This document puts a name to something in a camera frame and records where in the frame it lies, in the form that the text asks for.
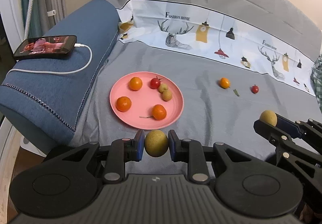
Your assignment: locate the yellow-green longan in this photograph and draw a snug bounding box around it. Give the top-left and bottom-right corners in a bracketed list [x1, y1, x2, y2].
[259, 110, 277, 126]

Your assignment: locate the small green longan front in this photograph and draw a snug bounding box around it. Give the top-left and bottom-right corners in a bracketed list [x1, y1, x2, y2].
[145, 130, 169, 158]

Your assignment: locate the orange tangerine with stem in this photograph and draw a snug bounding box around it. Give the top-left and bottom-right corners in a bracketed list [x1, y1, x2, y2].
[140, 105, 167, 120]

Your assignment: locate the red cherry tomato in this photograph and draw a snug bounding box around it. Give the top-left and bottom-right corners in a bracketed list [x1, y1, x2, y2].
[150, 76, 162, 89]
[251, 85, 259, 94]

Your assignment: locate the pink round plate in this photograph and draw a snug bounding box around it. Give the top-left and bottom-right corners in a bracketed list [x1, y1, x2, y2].
[109, 71, 185, 130]

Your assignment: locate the green plaid cloth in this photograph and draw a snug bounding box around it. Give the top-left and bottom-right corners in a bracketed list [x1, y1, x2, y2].
[311, 55, 322, 112]

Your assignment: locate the blue sofa armrest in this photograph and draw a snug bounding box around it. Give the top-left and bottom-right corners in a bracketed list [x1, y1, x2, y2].
[1, 0, 119, 153]

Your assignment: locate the black smartphone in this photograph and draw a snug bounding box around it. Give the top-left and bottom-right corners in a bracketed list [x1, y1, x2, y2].
[14, 35, 77, 60]

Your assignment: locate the white charging cable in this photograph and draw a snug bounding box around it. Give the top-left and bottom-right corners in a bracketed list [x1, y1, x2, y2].
[5, 43, 93, 76]

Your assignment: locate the white round door frame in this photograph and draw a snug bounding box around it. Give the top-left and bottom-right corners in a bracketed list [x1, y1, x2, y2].
[1, 0, 25, 52]

